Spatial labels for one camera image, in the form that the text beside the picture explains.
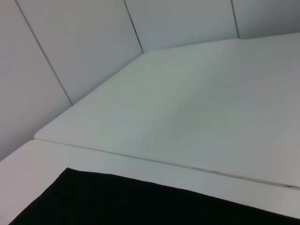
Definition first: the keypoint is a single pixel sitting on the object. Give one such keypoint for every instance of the black shirt with white print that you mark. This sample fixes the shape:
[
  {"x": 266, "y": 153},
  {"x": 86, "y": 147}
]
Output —
[{"x": 140, "y": 206}]

